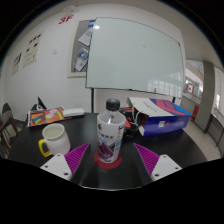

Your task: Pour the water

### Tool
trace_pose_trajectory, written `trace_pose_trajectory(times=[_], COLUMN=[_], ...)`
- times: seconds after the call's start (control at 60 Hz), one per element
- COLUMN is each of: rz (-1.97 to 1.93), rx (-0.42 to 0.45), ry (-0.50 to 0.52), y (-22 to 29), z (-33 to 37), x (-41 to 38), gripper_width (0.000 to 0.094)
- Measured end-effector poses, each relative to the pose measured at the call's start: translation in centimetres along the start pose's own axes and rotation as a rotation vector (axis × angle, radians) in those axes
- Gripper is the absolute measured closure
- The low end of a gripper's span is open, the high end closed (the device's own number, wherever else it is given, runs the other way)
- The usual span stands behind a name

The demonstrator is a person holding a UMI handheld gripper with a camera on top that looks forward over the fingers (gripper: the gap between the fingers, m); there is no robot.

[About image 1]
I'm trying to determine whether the blue and white cardboard box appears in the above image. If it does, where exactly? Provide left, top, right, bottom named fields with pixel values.
left=126, top=96, right=192, bottom=137

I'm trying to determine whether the clear bottle with black cap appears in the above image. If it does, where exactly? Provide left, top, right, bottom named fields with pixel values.
left=96, top=98, right=127, bottom=164

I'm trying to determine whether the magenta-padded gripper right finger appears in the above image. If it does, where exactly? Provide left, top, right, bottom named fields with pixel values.
left=131, top=142, right=184, bottom=187

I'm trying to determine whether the dark grey chair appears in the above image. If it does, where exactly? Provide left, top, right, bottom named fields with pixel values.
left=1, top=102, right=12, bottom=115

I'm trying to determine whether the small white wall poster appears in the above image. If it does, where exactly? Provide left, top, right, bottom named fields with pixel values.
left=11, top=52, right=23, bottom=76

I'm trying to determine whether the grey pin board with papers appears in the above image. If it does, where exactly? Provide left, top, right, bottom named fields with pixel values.
left=67, top=19, right=98, bottom=79

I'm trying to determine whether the white mug with yellow handle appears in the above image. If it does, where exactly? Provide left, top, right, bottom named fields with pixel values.
left=37, top=122, right=72, bottom=158

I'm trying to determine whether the black jacket on chair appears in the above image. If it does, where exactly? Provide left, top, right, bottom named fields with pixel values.
left=30, top=96, right=48, bottom=113

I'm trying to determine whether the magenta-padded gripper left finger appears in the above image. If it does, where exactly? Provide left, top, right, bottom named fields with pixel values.
left=39, top=142, right=93, bottom=186

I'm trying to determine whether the white oblong case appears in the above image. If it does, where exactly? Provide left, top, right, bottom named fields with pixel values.
left=62, top=107, right=86, bottom=118

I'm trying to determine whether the flat round red coaster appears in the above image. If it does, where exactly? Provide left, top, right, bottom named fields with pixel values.
left=93, top=150, right=123, bottom=170

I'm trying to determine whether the colourful orange magazine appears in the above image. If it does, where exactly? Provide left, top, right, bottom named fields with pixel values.
left=27, top=106, right=68, bottom=128

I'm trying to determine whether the round brown side table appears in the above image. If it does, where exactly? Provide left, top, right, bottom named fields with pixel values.
left=0, top=110, right=19, bottom=158

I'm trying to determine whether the large white wall poster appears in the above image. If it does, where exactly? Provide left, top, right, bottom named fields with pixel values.
left=22, top=32, right=45, bottom=69

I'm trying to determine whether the large whiteboard on stand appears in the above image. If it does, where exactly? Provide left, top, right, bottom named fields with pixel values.
left=85, top=17, right=186, bottom=114

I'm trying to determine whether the black device with cables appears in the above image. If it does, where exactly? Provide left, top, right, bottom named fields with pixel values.
left=119, top=107, right=141, bottom=138

